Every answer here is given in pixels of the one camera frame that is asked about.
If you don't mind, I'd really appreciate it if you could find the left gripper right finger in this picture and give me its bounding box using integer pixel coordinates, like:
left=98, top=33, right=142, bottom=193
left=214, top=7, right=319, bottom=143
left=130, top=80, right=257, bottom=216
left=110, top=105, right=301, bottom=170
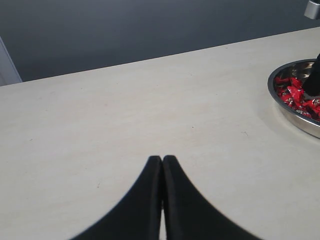
left=162, top=155, right=259, bottom=240

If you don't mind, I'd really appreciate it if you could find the red candy upper left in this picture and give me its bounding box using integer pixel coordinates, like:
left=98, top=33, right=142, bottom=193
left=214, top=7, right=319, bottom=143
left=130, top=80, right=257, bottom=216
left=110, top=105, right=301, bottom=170
left=287, top=86, right=304, bottom=103

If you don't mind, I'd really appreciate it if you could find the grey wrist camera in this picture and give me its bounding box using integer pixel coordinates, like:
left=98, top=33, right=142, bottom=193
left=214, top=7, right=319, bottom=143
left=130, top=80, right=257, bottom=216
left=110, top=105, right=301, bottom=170
left=304, top=0, right=320, bottom=20

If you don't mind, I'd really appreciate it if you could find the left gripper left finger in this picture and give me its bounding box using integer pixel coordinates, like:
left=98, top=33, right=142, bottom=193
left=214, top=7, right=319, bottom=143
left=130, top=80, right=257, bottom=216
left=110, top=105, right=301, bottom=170
left=73, top=156, right=162, bottom=240

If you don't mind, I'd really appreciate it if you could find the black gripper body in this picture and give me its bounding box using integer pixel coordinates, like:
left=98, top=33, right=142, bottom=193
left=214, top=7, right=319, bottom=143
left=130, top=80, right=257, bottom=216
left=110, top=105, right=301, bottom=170
left=302, top=54, right=320, bottom=97

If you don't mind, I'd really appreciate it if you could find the round stainless steel plate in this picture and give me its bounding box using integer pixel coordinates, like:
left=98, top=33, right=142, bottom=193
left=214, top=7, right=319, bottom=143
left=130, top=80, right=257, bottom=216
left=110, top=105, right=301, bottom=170
left=267, top=58, right=320, bottom=138

